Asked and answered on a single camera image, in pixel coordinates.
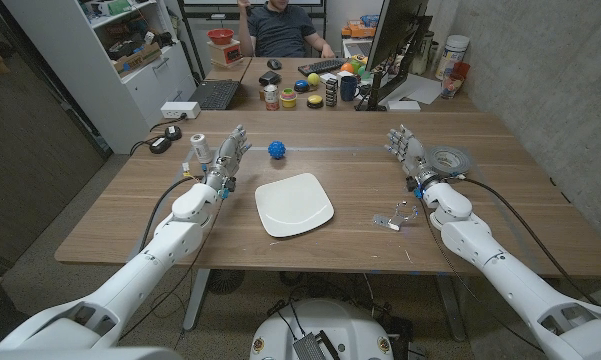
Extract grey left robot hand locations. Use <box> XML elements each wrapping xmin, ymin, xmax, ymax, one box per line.
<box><xmin>204</xmin><ymin>124</ymin><xmax>253</xmax><ymax>190</ymax></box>

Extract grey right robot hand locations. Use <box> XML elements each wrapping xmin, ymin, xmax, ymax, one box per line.
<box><xmin>384</xmin><ymin>124</ymin><xmax>440</xmax><ymax>190</ymax></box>

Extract white square paper plate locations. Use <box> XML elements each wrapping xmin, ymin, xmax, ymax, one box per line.
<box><xmin>253</xmin><ymin>172</ymin><xmax>335</xmax><ymax>239</ymax></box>

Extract small white bottle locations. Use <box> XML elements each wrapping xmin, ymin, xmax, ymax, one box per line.
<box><xmin>189</xmin><ymin>133</ymin><xmax>214</xmax><ymax>165</ymax></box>

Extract flat white box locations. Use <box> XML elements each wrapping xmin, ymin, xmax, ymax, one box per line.
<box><xmin>386</xmin><ymin>99</ymin><xmax>422</xmax><ymax>112</ymax></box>

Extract white paper sheets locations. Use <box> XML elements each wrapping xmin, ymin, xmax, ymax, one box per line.
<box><xmin>379</xmin><ymin>73</ymin><xmax>444</xmax><ymax>106</ymax></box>

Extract black laptop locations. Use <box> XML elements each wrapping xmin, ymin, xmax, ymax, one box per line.
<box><xmin>188</xmin><ymin>78</ymin><xmax>241</xmax><ymax>111</ymax></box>

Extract white power strip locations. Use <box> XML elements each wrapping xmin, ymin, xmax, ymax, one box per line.
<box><xmin>160</xmin><ymin>101</ymin><xmax>202</xmax><ymax>120</ymax></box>

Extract black power adapter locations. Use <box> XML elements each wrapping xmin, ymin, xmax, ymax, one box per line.
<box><xmin>148</xmin><ymin>136</ymin><xmax>173</xmax><ymax>155</ymax></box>

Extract red and white can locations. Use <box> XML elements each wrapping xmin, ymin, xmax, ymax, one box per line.
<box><xmin>263</xmin><ymin>83</ymin><xmax>281</xmax><ymax>112</ymax></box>

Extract patterned drinking glass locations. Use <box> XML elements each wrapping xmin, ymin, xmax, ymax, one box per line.
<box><xmin>440</xmin><ymin>73</ymin><xmax>462</xmax><ymax>100</ymax></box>

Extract dark blue mug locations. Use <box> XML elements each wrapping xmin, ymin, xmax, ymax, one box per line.
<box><xmin>339</xmin><ymin>75</ymin><xmax>361</xmax><ymax>103</ymax></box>

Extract dark thermos bottle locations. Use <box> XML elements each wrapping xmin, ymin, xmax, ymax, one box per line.
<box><xmin>410</xmin><ymin>30</ymin><xmax>436</xmax><ymax>76</ymax></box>

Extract black block stack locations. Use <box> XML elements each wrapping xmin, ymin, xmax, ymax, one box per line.
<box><xmin>325</xmin><ymin>77</ymin><xmax>339</xmax><ymax>108</ymax></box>

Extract white and red box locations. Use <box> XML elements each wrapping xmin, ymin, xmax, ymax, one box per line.
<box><xmin>207</xmin><ymin>39</ymin><xmax>245</xmax><ymax>69</ymax></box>

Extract white wipes canister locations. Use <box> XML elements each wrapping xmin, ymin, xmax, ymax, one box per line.
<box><xmin>434</xmin><ymin>34</ymin><xmax>471</xmax><ymax>81</ymax></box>

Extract red bowl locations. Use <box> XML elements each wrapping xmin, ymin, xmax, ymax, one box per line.
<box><xmin>206</xmin><ymin>28</ymin><xmax>235</xmax><ymax>46</ymax></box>

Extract black computer monitor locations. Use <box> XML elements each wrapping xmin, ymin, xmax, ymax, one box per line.
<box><xmin>354</xmin><ymin>0</ymin><xmax>434</xmax><ymax>112</ymax></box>

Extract black keyboard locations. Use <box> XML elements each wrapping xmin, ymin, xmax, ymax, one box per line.
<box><xmin>297</xmin><ymin>57</ymin><xmax>349</xmax><ymax>77</ymax></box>

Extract cardboard box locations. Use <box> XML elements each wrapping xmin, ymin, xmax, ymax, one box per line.
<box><xmin>112</xmin><ymin>42</ymin><xmax>164</xmax><ymax>77</ymax></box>

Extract orange toy box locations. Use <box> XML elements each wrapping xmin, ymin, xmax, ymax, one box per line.
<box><xmin>340</xmin><ymin>18</ymin><xmax>379</xmax><ymax>40</ymax></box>

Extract person in dark shirt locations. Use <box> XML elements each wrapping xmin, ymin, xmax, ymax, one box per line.
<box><xmin>237</xmin><ymin>0</ymin><xmax>336</xmax><ymax>60</ymax></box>

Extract white table leg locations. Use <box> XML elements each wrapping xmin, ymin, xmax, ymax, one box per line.
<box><xmin>182</xmin><ymin>268</ymin><xmax>212</xmax><ymax>331</ymax></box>

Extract grey table leg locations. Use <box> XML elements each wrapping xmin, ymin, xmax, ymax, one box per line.
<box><xmin>434</xmin><ymin>274</ymin><xmax>469</xmax><ymax>343</ymax></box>

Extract white shelf cabinet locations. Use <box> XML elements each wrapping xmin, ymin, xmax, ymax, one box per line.
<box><xmin>2</xmin><ymin>0</ymin><xmax>199</xmax><ymax>155</ymax></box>

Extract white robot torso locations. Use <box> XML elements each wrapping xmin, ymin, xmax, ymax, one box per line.
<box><xmin>249</xmin><ymin>298</ymin><xmax>395</xmax><ymax>360</ymax></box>

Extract grey duct tape roll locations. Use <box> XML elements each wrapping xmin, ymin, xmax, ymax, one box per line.
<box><xmin>424</xmin><ymin>145</ymin><xmax>475</xmax><ymax>177</ymax></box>

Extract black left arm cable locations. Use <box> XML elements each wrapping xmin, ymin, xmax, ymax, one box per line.
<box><xmin>138</xmin><ymin>174</ymin><xmax>204</xmax><ymax>251</ymax></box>

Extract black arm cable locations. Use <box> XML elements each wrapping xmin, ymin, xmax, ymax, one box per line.
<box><xmin>452</xmin><ymin>174</ymin><xmax>601</xmax><ymax>307</ymax></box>
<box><xmin>138</xmin><ymin>174</ymin><xmax>204</xmax><ymax>251</ymax></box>

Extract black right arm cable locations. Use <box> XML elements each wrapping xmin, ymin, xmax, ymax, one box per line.
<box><xmin>452</xmin><ymin>174</ymin><xmax>601</xmax><ymax>307</ymax></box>

